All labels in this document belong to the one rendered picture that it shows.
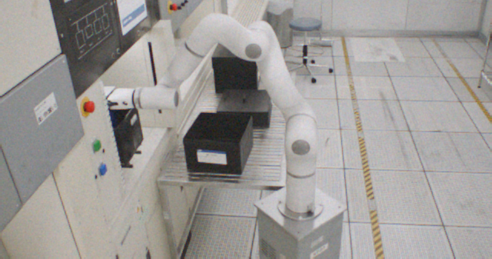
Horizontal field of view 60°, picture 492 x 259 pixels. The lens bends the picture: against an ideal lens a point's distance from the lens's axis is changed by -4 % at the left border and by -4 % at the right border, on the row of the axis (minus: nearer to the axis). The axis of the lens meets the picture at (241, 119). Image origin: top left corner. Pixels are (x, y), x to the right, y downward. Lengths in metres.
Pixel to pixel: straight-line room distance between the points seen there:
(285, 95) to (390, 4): 4.79
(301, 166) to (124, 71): 1.02
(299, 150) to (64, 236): 0.85
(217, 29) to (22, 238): 0.97
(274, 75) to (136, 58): 0.85
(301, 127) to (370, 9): 4.74
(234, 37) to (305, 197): 0.71
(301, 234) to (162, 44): 1.05
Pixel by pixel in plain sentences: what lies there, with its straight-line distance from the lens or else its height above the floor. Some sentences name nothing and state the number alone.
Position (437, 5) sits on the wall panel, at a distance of 6.39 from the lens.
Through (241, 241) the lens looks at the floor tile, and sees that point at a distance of 2.82.
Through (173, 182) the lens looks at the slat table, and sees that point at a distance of 2.08.
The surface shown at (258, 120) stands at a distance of 2.40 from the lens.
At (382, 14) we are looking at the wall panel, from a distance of 6.27.
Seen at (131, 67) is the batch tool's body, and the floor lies 1.20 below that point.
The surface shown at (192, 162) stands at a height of 0.81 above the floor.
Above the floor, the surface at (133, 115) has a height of 1.14.
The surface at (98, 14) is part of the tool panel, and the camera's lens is 1.60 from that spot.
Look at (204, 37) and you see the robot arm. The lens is 1.52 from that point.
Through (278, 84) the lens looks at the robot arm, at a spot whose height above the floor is 1.33.
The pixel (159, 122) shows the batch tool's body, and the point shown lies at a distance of 2.29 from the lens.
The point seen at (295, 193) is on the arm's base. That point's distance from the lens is 1.77.
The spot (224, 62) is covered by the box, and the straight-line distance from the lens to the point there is 2.75.
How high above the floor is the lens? 1.97
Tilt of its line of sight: 29 degrees down
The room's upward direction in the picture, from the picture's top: 3 degrees counter-clockwise
